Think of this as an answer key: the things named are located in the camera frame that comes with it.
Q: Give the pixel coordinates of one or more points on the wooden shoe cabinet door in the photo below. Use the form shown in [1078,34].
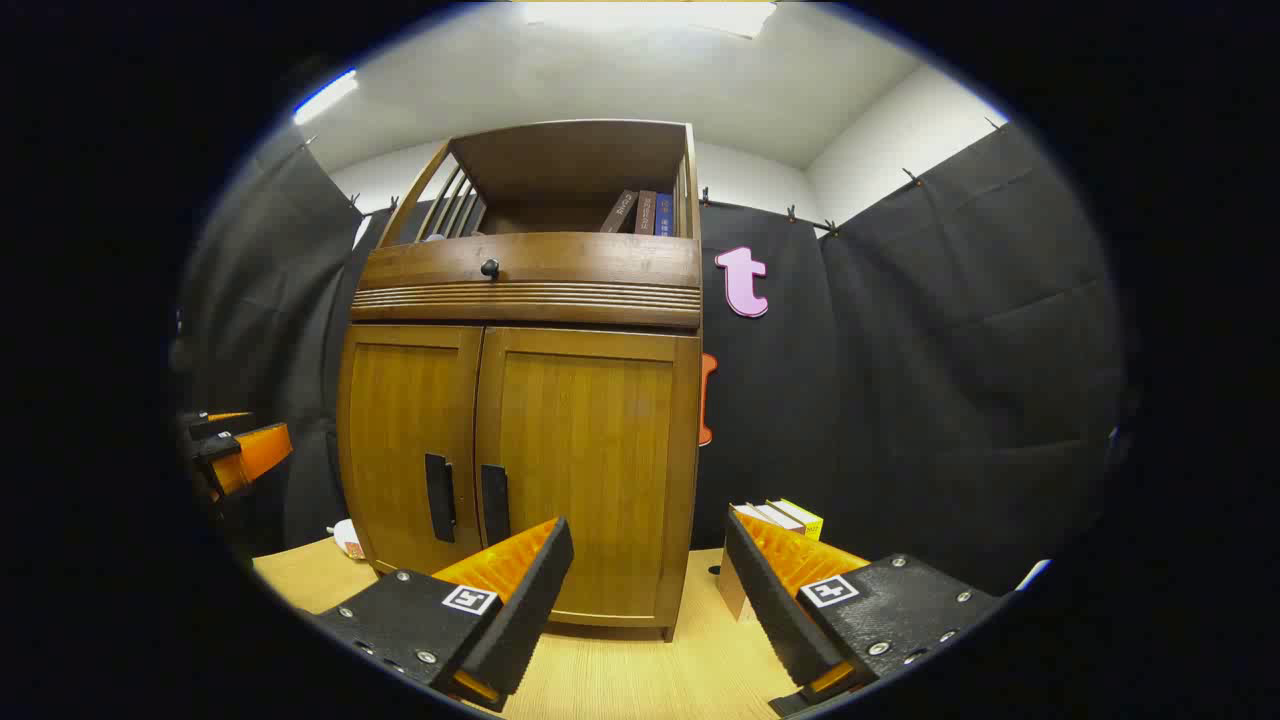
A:
[395,430]
[590,450]

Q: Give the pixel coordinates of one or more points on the white plastic object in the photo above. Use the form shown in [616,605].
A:
[348,540]

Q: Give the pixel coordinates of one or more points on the ceiling light panel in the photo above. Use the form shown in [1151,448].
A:
[325,97]
[650,14]

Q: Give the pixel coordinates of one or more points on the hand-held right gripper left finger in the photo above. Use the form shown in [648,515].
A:
[525,600]

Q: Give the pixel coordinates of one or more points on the wooden cabinet drawer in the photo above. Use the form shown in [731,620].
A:
[580,260]

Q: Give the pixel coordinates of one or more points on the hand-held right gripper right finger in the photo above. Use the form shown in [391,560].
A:
[770,600]

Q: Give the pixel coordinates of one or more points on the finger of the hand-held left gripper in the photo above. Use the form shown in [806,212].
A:
[220,425]
[255,455]

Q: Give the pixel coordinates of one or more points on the blue book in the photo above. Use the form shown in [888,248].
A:
[664,215]

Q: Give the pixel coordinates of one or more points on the wooden double-door shoe cabinet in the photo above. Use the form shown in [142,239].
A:
[520,305]

